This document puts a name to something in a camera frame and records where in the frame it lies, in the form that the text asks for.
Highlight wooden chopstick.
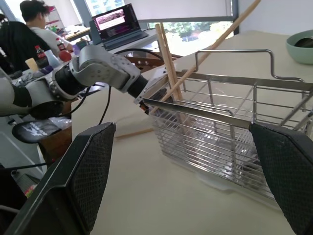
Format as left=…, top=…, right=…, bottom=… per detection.
left=149, top=0, right=261, bottom=115
left=155, top=23, right=185, bottom=133
left=159, top=23, right=190, bottom=134
left=114, top=128, right=155, bottom=140

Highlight small red-capped bottle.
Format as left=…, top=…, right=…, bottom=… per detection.
left=55, top=38, right=67, bottom=53

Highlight person in white shirt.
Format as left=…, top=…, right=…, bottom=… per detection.
left=19, top=0, right=74, bottom=57

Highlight open grey laptop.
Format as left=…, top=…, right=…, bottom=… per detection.
left=89, top=3, right=149, bottom=51

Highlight green bowl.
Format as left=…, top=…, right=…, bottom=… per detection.
left=285, top=29, right=313, bottom=65

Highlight white roller blind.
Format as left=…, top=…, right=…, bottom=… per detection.
left=124, top=0, right=233, bottom=23

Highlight cola bottle with red cap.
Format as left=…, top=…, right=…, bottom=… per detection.
left=34, top=45, right=49, bottom=69

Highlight yellow cup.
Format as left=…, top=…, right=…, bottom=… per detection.
left=25, top=58, right=39, bottom=71

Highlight red round object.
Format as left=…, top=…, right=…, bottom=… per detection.
left=59, top=49, right=72, bottom=62

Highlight metal wire basket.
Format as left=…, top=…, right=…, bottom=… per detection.
left=142, top=48, right=313, bottom=204

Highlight pale blue plastic bottle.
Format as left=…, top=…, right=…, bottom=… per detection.
left=45, top=49, right=61, bottom=68

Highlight clear plastic drip tray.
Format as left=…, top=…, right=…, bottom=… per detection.
left=171, top=159, right=282, bottom=209

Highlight dark item in bowl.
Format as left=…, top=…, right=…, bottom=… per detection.
left=294, top=37, right=313, bottom=48

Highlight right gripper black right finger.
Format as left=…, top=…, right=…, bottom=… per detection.
left=248, top=122, right=313, bottom=235

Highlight person in black jacket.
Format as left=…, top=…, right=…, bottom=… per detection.
left=0, top=14, right=53, bottom=74

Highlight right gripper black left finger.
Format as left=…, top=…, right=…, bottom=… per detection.
left=4, top=121, right=117, bottom=235

